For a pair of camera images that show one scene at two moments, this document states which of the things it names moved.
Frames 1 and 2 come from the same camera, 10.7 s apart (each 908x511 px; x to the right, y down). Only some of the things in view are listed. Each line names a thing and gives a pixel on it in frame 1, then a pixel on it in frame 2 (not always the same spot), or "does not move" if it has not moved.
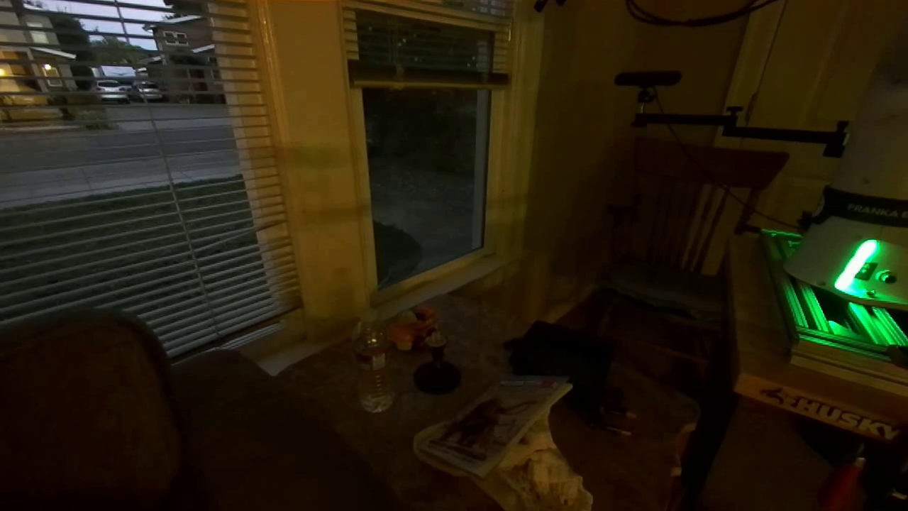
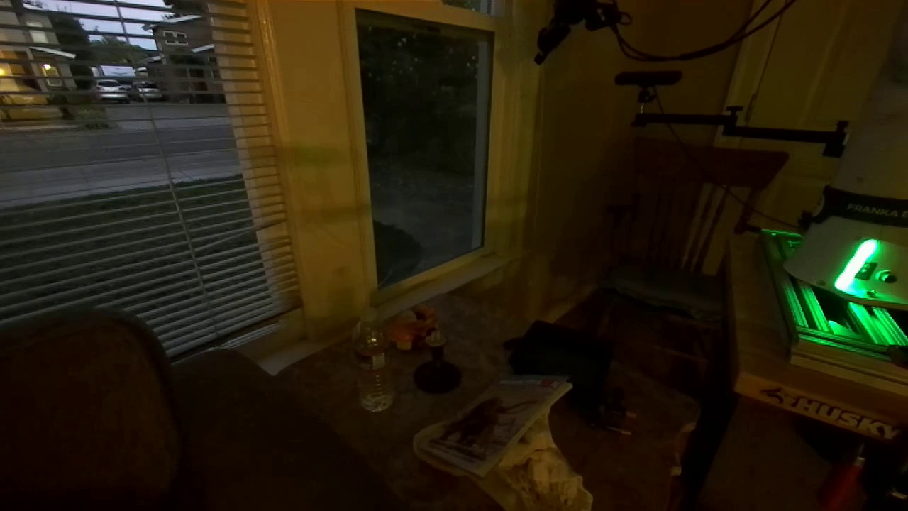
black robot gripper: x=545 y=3 -> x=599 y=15
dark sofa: x=97 y=415 does not move
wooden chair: x=680 y=223 does not move
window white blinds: x=130 y=174 does not move
